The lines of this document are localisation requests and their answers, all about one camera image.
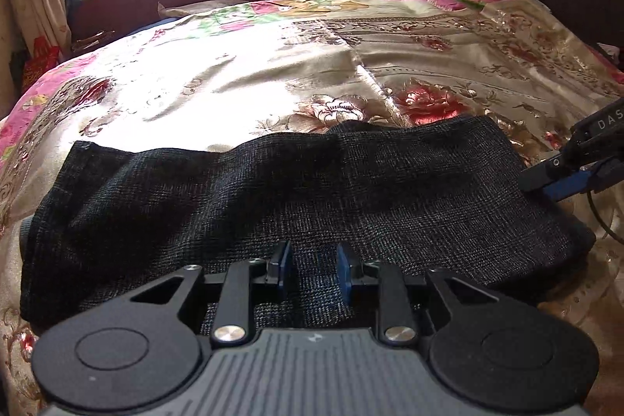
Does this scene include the black cable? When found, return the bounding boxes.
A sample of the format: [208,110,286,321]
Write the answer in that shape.
[587,189,624,246]

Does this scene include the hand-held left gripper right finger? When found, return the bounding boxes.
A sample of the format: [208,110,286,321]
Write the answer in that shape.
[336,242,504,345]

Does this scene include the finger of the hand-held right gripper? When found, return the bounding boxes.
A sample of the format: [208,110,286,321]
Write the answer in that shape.
[519,152,594,203]
[585,155,624,193]

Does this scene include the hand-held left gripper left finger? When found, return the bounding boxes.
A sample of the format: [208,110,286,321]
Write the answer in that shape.
[128,241,293,346]

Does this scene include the dark grey pants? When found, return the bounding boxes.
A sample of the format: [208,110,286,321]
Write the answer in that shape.
[19,115,596,334]

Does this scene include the floral satin bedspread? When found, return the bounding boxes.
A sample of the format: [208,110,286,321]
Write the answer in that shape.
[0,0,624,416]

